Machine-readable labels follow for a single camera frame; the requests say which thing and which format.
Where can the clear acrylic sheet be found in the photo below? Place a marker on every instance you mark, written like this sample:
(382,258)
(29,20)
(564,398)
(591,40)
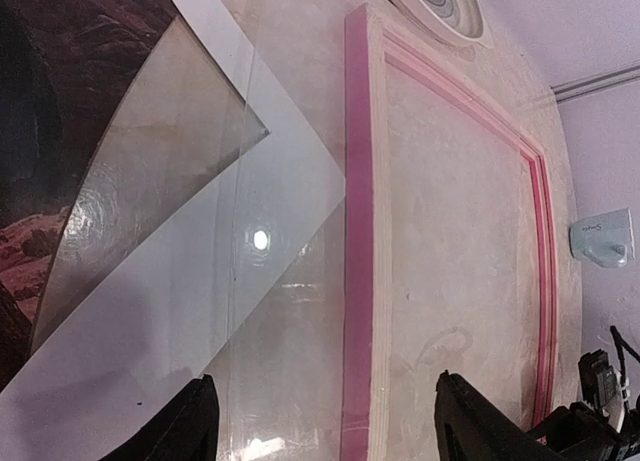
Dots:
(180,124)

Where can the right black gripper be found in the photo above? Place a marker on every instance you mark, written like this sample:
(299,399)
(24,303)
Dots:
(578,433)

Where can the striped ceramic plate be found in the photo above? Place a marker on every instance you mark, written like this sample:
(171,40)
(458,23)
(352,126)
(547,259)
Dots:
(454,22)

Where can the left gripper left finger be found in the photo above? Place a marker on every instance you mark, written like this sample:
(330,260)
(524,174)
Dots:
(186,428)

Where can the white photo mat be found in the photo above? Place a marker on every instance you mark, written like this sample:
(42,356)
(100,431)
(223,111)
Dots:
(155,322)

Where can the pink wooden picture frame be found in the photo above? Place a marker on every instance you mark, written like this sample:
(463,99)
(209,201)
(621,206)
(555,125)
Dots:
(450,253)

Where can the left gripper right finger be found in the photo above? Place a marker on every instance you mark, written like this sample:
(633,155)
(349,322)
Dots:
(469,427)

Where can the right aluminium corner post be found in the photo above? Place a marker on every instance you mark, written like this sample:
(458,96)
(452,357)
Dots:
(594,84)

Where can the light blue mug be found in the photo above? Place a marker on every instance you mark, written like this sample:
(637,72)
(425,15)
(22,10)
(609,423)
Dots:
(606,240)

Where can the canyon photo print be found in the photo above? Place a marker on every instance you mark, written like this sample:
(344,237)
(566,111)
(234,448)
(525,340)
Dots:
(65,67)

